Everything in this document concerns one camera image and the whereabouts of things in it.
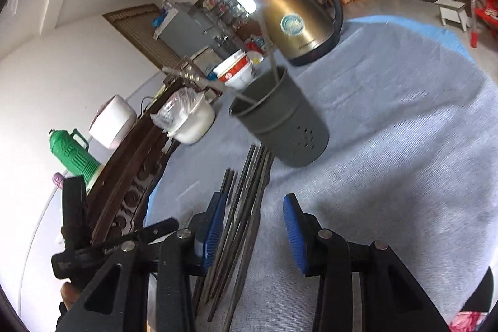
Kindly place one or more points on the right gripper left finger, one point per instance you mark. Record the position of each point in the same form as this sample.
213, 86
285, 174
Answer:
113, 277

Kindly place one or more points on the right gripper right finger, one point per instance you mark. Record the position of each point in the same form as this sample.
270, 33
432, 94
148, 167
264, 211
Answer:
391, 298

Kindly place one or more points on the dark chopstick five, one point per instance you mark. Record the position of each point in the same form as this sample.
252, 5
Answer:
228, 185

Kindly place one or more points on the dark chopstick four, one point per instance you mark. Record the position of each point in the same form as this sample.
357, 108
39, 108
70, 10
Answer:
249, 243

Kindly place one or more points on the person's hand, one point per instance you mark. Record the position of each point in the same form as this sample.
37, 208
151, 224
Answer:
70, 294

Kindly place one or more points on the purple water bottle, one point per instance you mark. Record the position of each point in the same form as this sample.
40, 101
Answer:
58, 180

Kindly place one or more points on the green thermos flask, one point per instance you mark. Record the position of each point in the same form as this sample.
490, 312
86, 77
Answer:
72, 150

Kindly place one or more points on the grey tablecloth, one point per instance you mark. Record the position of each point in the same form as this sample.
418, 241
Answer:
411, 160

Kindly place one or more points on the white rice cooker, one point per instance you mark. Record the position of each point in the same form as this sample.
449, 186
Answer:
112, 122

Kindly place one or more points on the white pot with plastic bag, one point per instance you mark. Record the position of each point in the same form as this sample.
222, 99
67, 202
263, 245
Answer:
185, 117

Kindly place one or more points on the dark grey utensil holder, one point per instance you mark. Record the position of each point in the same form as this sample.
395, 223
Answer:
282, 119

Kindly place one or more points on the grey refrigerator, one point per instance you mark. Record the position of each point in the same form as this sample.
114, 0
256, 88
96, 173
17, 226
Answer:
186, 30

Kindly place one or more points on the gold electric kettle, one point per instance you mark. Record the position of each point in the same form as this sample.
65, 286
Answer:
302, 30

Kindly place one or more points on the small white stool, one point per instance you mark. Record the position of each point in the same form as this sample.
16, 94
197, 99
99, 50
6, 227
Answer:
453, 11

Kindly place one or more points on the red plastic child chair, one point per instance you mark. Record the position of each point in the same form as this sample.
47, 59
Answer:
486, 10

